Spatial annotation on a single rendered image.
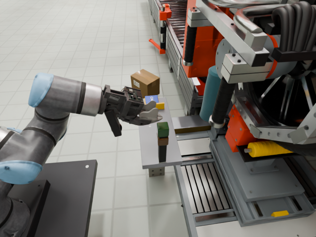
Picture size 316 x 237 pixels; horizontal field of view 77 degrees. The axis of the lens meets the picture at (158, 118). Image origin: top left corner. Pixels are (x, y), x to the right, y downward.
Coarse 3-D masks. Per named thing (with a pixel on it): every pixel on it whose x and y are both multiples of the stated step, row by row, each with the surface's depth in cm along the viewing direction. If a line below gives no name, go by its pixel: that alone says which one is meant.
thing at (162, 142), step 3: (159, 138) 71; (162, 138) 71; (165, 138) 71; (168, 138) 72; (159, 141) 72; (162, 141) 72; (165, 141) 72; (159, 144) 73; (162, 144) 73; (165, 144) 73
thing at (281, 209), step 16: (224, 160) 119; (224, 176) 112; (240, 192) 105; (240, 208) 97; (256, 208) 96; (272, 208) 99; (288, 208) 99; (304, 208) 99; (240, 224) 98; (256, 224) 99
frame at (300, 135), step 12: (240, 84) 90; (240, 96) 87; (240, 108) 84; (252, 108) 82; (312, 108) 49; (252, 120) 76; (264, 120) 76; (312, 120) 49; (252, 132) 76; (264, 132) 69; (276, 132) 63; (288, 132) 58; (300, 132) 53; (312, 132) 50
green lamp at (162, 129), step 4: (160, 124) 69; (164, 124) 69; (160, 128) 68; (164, 128) 68; (168, 128) 68; (160, 132) 68; (164, 132) 68; (168, 132) 69; (160, 136) 70; (164, 136) 70
